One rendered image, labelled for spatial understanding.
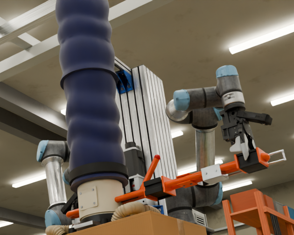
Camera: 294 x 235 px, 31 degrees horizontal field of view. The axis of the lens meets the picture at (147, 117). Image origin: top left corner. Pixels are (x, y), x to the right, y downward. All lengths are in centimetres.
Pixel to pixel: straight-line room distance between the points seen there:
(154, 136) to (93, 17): 82
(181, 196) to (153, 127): 52
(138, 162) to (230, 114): 100
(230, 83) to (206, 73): 704
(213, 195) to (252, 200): 562
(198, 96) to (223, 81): 12
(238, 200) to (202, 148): 580
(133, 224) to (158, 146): 119
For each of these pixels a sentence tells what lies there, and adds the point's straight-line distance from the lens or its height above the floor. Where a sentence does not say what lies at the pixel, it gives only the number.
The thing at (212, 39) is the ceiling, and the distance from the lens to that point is 802.
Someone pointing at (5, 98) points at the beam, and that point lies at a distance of 838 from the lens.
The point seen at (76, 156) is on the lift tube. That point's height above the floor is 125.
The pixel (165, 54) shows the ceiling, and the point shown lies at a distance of 814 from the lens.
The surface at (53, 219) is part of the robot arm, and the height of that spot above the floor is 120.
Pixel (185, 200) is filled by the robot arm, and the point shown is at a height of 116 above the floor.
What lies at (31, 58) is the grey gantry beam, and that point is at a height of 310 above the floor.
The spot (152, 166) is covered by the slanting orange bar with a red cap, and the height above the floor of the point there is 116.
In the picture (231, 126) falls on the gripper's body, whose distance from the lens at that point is 180.
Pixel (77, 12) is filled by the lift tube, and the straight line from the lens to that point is 228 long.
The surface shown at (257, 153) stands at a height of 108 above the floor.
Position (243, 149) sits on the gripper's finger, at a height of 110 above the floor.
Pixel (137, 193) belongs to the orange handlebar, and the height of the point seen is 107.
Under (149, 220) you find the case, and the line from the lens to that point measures 165.
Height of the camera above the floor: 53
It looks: 24 degrees up
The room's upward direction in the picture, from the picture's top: 9 degrees counter-clockwise
